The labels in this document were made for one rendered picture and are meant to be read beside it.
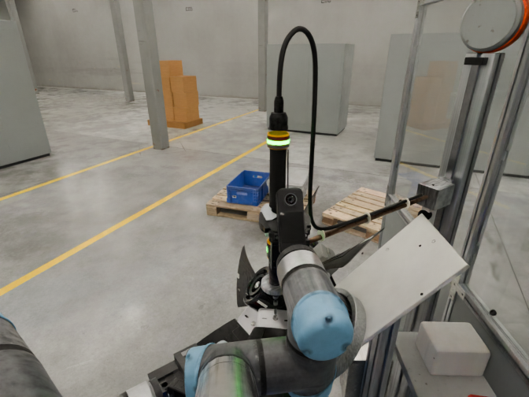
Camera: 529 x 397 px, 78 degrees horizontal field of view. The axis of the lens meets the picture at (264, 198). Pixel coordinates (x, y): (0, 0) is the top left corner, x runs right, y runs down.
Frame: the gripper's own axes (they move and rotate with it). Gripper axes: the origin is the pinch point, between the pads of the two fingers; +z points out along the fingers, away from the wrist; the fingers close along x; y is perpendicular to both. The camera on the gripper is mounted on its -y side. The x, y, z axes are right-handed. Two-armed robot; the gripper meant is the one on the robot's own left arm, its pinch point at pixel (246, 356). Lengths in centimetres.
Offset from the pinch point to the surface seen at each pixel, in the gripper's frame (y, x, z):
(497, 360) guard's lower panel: -25, 29, 76
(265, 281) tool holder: 4.3, -13.3, 9.3
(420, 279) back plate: -14.3, -8.8, 43.9
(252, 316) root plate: 14.6, 3.8, 10.8
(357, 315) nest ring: -4.7, 2.3, 32.1
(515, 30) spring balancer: -12, -67, 80
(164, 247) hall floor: 254, 92, 53
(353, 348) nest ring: -8.3, 7.3, 26.3
